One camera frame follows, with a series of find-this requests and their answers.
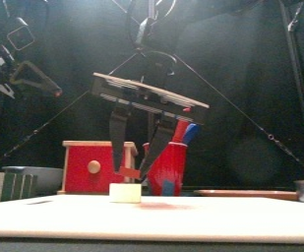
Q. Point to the red toy salmon slice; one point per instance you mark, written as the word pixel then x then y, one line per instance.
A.
pixel 129 173

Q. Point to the white toy rice block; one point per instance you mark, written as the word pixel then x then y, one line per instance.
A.
pixel 125 193

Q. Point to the red toy utensil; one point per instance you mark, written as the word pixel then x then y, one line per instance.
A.
pixel 180 131

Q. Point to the blue toy utensil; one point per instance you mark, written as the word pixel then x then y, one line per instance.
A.
pixel 191 133

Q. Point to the red plastic cup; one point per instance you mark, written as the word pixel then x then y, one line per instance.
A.
pixel 172 167

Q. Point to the red wooden slot box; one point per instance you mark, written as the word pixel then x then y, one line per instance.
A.
pixel 80 174

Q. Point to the grey-blue bowl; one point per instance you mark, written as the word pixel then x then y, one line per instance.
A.
pixel 45 178

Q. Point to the white cutting board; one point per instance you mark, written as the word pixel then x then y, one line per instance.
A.
pixel 158 223

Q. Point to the flat wooden tray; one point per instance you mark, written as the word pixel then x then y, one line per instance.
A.
pixel 245 194

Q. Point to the green white striped block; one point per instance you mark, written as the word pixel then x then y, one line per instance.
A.
pixel 18 187

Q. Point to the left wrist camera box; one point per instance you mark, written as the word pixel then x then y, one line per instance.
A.
pixel 21 36

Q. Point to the black frame pole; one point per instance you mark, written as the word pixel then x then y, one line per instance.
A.
pixel 296 65

